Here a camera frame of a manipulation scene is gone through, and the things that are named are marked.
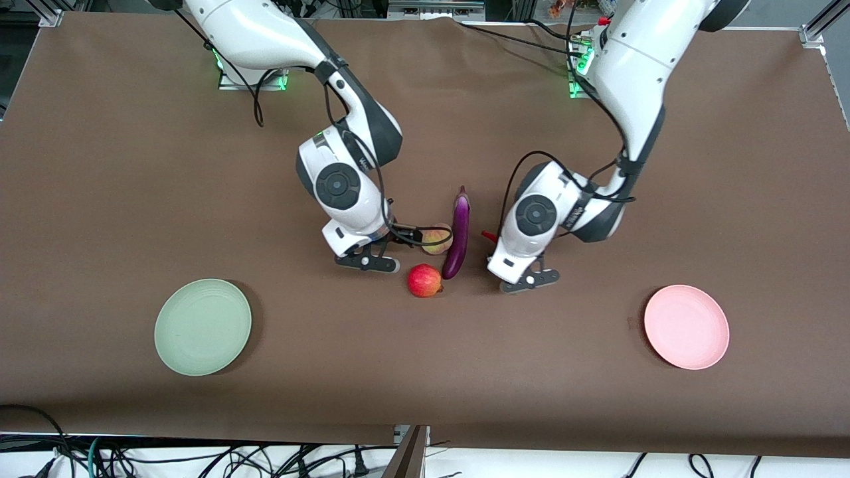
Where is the yellow-red peach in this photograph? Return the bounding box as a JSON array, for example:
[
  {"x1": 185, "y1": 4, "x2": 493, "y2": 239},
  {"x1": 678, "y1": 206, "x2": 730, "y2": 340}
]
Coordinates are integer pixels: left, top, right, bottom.
[{"x1": 422, "y1": 224, "x2": 454, "y2": 256}]

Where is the purple eggplant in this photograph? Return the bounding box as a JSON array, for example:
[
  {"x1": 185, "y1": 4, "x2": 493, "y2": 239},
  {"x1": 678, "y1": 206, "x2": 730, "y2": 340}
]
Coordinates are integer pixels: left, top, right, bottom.
[{"x1": 442, "y1": 185, "x2": 471, "y2": 280}]

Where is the red pomegranate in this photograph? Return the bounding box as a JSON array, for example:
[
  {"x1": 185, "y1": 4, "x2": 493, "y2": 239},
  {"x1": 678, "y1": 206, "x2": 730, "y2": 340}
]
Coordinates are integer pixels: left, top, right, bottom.
[{"x1": 407, "y1": 264, "x2": 444, "y2": 298}]

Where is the brown table cover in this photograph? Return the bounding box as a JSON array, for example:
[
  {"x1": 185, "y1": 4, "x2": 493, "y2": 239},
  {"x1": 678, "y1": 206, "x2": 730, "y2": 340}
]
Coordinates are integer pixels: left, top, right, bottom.
[{"x1": 0, "y1": 12, "x2": 850, "y2": 459}]

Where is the light green round plate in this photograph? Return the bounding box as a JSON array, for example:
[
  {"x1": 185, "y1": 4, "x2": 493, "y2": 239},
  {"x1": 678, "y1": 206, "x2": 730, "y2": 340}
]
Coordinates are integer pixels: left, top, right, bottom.
[{"x1": 154, "y1": 278, "x2": 253, "y2": 377}]

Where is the pink round plate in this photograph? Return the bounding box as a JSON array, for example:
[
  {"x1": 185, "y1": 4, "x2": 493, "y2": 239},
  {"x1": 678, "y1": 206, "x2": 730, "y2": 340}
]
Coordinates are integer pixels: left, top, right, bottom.
[{"x1": 643, "y1": 285, "x2": 730, "y2": 370}]

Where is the grey device box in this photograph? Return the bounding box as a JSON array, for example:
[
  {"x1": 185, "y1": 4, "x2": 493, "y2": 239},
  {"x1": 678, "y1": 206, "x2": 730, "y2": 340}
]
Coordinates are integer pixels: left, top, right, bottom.
[{"x1": 387, "y1": 0, "x2": 487, "y2": 19}]

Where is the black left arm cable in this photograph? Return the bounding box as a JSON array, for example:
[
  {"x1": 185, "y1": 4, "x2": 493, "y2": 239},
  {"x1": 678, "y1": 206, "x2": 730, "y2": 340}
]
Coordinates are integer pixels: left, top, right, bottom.
[{"x1": 503, "y1": 151, "x2": 638, "y2": 240}]

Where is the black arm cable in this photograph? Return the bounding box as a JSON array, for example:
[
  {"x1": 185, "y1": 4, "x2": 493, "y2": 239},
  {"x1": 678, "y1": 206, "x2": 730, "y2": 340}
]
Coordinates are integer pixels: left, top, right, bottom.
[
  {"x1": 174, "y1": 8, "x2": 454, "y2": 250},
  {"x1": 503, "y1": 151, "x2": 638, "y2": 240}
]

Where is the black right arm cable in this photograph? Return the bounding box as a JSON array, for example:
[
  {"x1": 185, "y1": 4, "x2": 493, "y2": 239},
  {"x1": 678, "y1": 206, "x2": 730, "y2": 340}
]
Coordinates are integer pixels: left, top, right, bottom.
[{"x1": 174, "y1": 8, "x2": 454, "y2": 250}]

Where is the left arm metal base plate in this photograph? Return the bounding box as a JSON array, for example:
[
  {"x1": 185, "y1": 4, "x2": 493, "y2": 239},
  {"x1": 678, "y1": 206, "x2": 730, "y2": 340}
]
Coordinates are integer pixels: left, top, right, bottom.
[{"x1": 568, "y1": 33, "x2": 598, "y2": 99}]

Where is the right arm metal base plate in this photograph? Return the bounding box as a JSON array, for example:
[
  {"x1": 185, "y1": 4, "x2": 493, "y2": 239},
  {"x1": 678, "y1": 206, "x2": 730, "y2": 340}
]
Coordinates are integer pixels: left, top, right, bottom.
[{"x1": 218, "y1": 50, "x2": 290, "y2": 92}]

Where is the dark brown post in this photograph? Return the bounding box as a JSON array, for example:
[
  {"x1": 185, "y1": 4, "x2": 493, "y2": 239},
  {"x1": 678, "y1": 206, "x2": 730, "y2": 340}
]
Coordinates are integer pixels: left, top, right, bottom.
[{"x1": 382, "y1": 425, "x2": 429, "y2": 478}]

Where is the black cable on table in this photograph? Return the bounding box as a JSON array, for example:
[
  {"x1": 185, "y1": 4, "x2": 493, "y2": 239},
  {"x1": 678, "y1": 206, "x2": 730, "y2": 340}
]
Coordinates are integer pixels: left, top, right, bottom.
[{"x1": 458, "y1": 22, "x2": 585, "y2": 57}]

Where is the aluminium frame profile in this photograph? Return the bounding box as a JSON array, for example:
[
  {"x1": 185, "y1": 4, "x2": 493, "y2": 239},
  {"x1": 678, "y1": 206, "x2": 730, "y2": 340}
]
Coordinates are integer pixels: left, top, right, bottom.
[
  {"x1": 27, "y1": 0, "x2": 64, "y2": 27},
  {"x1": 800, "y1": 0, "x2": 850, "y2": 48}
]

